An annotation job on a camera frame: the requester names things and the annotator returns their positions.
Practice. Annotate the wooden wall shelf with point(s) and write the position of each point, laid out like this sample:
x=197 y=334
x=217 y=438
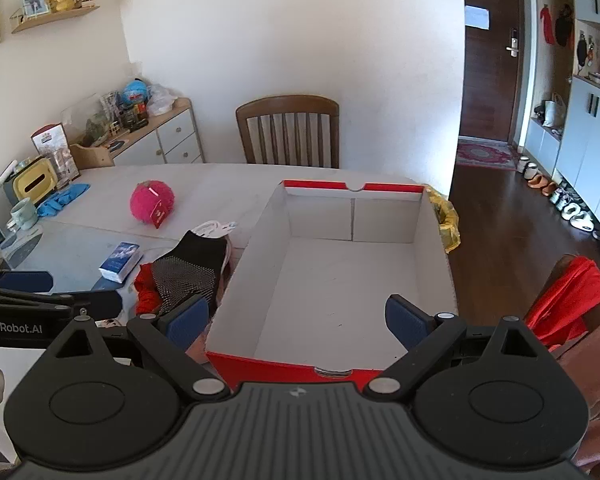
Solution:
x=55 y=17

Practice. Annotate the wooden tray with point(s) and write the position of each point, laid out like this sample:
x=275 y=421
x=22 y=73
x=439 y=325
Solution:
x=92 y=155

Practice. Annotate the silver door lock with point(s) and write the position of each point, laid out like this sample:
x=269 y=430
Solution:
x=513 y=42

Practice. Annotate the white wall cabinet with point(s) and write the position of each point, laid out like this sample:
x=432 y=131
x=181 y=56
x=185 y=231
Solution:
x=585 y=130

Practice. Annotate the white paper note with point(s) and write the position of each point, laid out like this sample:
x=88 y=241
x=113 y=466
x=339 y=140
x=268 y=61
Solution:
x=476 y=16

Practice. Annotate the wooden slatted chair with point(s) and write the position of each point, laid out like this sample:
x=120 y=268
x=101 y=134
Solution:
x=285 y=105

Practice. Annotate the small photo frame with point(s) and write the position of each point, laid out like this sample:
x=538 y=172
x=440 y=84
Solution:
x=35 y=2

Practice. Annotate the blue cloth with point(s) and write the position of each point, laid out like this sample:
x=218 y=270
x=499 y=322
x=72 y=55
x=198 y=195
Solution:
x=62 y=200

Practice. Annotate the white sideboard with wooden top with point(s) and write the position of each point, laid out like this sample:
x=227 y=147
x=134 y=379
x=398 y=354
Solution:
x=177 y=132

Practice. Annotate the clear plastic jar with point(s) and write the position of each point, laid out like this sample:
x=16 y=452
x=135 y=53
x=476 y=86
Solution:
x=62 y=165

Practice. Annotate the red and white carton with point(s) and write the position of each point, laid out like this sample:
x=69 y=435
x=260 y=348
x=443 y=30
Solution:
x=50 y=137

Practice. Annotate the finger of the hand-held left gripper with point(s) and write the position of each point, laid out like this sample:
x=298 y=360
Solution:
x=25 y=280
x=100 y=304

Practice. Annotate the row of shoes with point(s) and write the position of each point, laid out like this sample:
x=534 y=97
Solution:
x=570 y=207

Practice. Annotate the black dotted glove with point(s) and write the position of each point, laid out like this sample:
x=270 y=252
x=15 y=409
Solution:
x=195 y=260

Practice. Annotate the red patterned rug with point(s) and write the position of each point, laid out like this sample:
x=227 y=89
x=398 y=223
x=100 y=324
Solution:
x=485 y=155

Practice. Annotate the yellow and grey tissue box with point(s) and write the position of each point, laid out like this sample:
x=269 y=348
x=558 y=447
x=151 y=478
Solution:
x=30 y=180

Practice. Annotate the clear plastic bag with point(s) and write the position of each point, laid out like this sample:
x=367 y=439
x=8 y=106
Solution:
x=160 y=100

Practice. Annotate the green mug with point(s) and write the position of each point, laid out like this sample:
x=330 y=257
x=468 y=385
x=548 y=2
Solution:
x=22 y=214

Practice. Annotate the white tote bag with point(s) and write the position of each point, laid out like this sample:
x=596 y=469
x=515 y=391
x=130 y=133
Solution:
x=555 y=112

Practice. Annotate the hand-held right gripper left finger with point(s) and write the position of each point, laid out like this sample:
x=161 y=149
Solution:
x=187 y=322

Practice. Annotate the brown wooden door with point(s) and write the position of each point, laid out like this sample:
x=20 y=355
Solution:
x=495 y=85

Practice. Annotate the red cloth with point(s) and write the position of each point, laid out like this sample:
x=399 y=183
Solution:
x=570 y=295

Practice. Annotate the blue tissue pack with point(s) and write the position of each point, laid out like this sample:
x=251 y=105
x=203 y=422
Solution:
x=120 y=260

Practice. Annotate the red knitted scarf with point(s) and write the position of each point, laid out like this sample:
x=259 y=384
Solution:
x=145 y=295

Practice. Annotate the pink plush ball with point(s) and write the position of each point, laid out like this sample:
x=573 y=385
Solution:
x=150 y=200

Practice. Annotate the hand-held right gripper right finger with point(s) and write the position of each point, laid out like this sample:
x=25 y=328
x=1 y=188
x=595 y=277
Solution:
x=405 y=325

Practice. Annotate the yellow trash bag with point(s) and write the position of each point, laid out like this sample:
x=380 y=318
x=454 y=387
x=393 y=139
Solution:
x=447 y=220

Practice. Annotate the red and white cardboard box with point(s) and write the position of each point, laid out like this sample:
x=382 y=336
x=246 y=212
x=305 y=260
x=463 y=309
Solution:
x=330 y=280

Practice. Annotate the blue globe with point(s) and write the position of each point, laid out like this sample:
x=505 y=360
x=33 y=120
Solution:
x=134 y=90

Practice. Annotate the cluster of small toys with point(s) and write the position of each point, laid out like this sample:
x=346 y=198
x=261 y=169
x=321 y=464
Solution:
x=122 y=112

